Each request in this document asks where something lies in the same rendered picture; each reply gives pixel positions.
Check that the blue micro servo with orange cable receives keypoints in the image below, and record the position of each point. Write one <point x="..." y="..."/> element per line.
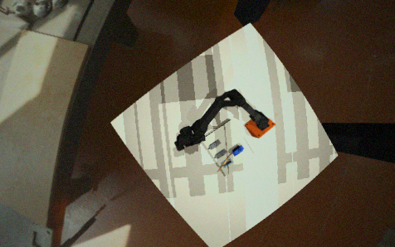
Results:
<point x="236" y="151"/>

